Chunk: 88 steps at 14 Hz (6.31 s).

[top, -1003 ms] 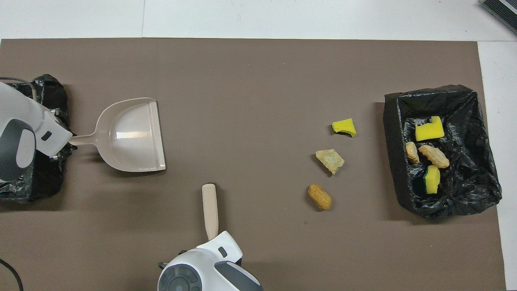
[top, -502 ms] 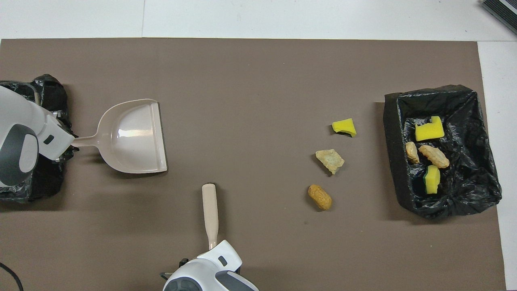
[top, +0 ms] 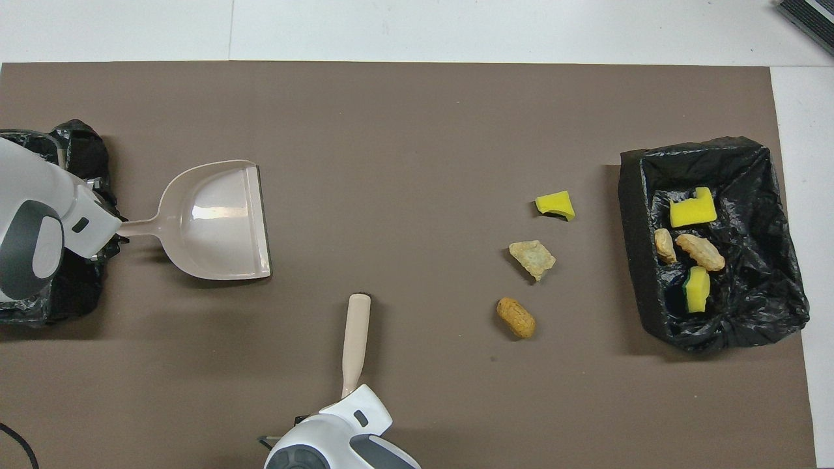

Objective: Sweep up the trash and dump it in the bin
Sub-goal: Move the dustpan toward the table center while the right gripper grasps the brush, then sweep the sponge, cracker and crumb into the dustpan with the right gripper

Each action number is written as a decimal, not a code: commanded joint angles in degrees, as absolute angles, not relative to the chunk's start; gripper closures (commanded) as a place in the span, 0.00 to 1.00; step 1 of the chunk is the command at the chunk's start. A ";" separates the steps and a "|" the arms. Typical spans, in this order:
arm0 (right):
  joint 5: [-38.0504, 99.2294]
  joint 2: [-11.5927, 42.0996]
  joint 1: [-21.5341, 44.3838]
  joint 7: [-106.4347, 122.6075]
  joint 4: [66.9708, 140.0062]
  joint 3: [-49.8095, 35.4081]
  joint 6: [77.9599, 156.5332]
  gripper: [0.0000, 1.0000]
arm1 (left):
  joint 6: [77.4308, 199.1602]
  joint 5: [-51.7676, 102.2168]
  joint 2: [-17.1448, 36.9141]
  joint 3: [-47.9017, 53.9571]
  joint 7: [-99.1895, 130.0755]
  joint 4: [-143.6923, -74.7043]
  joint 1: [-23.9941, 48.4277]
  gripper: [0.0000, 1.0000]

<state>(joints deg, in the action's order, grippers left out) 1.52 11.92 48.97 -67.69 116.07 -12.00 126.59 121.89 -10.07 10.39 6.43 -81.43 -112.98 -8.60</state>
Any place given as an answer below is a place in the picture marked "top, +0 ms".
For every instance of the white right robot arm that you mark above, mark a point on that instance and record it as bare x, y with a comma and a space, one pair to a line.
345, 430

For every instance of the dark grey striped object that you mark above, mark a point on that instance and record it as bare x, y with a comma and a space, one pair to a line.
811, 19

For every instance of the pale ridged bread piece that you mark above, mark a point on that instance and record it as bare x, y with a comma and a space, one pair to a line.
665, 246

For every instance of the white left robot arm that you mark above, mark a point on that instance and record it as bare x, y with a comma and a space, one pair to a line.
32, 195

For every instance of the brown table mat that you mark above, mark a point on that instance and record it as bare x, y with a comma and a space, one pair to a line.
391, 163

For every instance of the notched yellow sponge piece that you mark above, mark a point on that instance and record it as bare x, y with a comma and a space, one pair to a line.
690, 213

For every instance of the beige plastic dustpan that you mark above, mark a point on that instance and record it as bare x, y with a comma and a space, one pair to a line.
215, 221

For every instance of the pale torn bread chunk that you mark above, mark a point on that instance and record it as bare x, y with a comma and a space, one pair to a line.
533, 257

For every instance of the bin with black plastic bag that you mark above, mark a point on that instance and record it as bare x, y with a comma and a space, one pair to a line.
81, 150
749, 293

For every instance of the yellow sponge with green backing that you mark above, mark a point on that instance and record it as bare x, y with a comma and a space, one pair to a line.
698, 290

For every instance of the brown peanut-shaped bread roll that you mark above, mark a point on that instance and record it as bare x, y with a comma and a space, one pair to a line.
516, 318

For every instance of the beige hand brush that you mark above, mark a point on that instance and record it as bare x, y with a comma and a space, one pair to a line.
356, 332

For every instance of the striped croissant-like bread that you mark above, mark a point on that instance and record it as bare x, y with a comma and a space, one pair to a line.
702, 253

